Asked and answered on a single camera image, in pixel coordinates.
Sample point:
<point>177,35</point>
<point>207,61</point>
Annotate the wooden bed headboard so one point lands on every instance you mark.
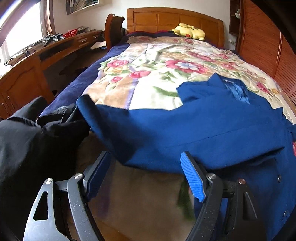
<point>155,19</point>

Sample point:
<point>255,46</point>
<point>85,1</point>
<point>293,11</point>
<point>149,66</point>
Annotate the wooden chair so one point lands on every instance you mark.
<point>113,30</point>

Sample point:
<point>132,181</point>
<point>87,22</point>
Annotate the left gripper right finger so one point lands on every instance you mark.
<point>228,211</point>

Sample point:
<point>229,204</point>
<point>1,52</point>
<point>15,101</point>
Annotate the red basket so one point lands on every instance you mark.
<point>70,33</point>

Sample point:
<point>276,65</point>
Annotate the black folded clothes pile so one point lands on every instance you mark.
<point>35,147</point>

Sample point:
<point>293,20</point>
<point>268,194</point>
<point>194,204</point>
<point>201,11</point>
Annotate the yellow Pikachu plush toy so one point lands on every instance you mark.
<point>188,31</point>

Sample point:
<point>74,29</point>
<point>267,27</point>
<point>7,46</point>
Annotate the black gadget on desk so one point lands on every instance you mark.
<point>52,38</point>

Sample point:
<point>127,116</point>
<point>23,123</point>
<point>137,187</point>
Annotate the wooden slatted wardrobe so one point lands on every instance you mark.
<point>265,33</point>

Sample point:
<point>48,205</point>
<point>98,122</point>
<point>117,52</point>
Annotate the floral bed blanket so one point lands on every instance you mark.
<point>154,205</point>

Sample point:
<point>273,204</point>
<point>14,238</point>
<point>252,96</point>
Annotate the navy blue suit jacket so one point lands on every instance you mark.
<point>223,125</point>

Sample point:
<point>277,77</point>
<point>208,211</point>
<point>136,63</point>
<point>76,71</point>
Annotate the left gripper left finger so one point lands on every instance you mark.
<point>47,218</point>

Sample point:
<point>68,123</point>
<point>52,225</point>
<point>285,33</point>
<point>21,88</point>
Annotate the wooden desk cabinet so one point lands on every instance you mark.
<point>26,80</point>

